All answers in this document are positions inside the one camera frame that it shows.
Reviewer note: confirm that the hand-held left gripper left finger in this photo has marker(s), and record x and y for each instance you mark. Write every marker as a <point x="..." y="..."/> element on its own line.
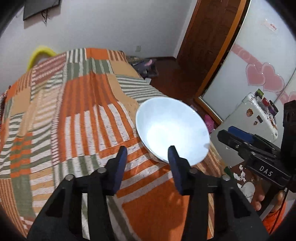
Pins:
<point x="120" y="167"/>

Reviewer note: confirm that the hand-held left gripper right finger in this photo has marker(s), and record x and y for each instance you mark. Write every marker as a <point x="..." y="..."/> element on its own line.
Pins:
<point x="176" y="172"/>

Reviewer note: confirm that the person's right hand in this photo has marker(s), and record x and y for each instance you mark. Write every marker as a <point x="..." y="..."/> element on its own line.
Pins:
<point x="257" y="201"/>

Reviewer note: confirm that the small dark red jar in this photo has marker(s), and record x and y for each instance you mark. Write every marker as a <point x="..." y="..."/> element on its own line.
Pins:
<point x="265" y="101"/>

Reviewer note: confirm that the white wardrobe with pink hearts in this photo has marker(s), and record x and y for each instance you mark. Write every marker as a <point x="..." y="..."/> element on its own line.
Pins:
<point x="254" y="51"/>

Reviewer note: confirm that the brown wooden door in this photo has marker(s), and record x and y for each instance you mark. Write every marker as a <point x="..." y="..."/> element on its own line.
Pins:
<point x="203" y="46"/>

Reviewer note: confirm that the pile of dark clothes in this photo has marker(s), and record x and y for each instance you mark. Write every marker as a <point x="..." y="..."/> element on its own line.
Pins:
<point x="143" y="67"/>

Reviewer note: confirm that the pink clog shoe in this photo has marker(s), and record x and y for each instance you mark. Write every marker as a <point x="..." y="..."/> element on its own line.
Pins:
<point x="209" y="124"/>

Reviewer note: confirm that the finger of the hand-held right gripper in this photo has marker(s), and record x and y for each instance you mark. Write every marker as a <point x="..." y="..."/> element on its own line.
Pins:
<point x="233" y="140"/>
<point x="242" y="134"/>

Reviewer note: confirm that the yellow curved cushion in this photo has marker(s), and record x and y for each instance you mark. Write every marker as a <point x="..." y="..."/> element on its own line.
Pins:
<point x="40" y="52"/>

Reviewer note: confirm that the white bowl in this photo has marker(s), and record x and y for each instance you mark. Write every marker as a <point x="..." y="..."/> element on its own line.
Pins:
<point x="171" y="125"/>

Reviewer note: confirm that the small green box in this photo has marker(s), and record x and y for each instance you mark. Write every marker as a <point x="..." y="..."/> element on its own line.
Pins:
<point x="259" y="93"/>

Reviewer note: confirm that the white round cup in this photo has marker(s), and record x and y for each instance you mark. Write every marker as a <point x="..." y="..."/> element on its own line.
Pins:
<point x="248" y="189"/>

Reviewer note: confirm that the wall television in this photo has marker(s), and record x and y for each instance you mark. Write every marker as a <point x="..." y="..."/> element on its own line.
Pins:
<point x="41" y="8"/>

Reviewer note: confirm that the orange striped blanket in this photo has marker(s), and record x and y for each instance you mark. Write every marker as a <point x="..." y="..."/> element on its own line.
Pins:
<point x="81" y="97"/>

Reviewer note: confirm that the wall socket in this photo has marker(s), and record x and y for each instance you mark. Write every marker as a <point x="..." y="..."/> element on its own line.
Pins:
<point x="138" y="48"/>

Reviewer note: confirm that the white stickered case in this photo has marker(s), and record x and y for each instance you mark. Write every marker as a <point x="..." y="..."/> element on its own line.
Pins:
<point x="245" y="115"/>

